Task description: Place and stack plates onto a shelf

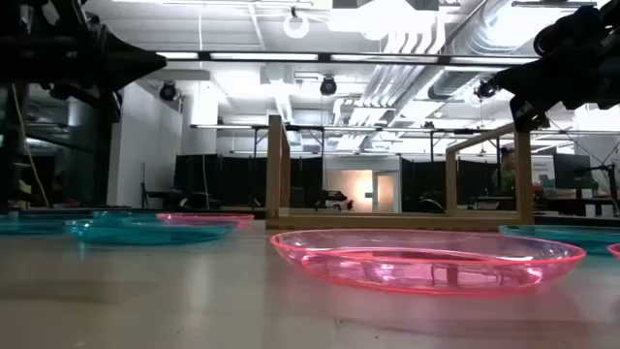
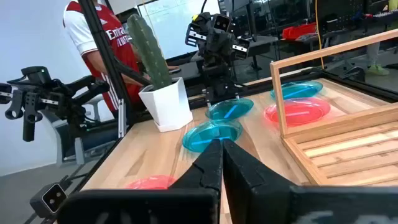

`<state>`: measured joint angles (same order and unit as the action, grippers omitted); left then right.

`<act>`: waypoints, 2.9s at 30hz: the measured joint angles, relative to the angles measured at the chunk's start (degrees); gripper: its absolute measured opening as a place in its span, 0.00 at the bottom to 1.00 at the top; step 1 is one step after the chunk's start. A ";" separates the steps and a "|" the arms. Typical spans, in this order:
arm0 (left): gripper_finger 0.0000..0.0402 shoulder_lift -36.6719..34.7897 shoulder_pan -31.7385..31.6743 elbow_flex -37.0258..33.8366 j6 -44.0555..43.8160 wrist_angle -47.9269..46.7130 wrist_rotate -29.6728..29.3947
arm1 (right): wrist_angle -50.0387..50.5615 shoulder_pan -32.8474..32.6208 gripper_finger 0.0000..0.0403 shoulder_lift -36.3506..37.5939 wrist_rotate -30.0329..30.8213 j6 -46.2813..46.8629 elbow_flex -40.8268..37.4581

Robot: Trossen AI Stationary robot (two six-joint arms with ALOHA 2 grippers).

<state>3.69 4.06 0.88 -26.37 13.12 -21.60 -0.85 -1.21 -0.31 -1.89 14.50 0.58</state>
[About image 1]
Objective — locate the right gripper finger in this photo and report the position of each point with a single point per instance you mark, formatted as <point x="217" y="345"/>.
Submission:
<point x="537" y="80"/>

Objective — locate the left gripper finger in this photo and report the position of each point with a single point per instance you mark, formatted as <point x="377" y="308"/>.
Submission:
<point x="128" y="60"/>

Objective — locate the blue translucent plastic plate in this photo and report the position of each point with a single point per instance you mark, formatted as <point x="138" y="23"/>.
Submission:
<point x="145" y="235"/>
<point x="571" y="237"/>
<point x="29" y="225"/>

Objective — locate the pink translucent plastic plate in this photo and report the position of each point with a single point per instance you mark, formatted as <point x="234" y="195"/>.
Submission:
<point x="208" y="219"/>
<point x="615" y="251"/>
<point x="426" y="271"/>

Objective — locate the wooden plate shelf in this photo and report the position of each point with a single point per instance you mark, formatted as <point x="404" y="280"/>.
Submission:
<point x="387" y="222"/>

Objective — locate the black computer monitor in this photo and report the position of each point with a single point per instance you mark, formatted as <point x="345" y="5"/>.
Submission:
<point x="574" y="172"/>

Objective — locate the background office desk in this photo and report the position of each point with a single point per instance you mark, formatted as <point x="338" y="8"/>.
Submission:
<point x="567" y="201"/>

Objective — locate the black partition screen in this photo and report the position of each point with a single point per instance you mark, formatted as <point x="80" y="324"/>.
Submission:
<point x="232" y="179"/>
<point x="426" y="181"/>

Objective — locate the white door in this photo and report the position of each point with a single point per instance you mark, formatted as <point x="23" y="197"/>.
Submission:
<point x="386" y="191"/>

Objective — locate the white small vehicle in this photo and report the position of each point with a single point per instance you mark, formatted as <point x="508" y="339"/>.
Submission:
<point x="334" y="201"/>

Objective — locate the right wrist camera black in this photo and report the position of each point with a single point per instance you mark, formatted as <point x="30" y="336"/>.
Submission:
<point x="525" y="114"/>

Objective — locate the black round hanging camera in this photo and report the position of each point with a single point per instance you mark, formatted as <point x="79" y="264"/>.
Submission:
<point x="486" y="89"/>
<point x="328" y="86"/>
<point x="167" y="91"/>

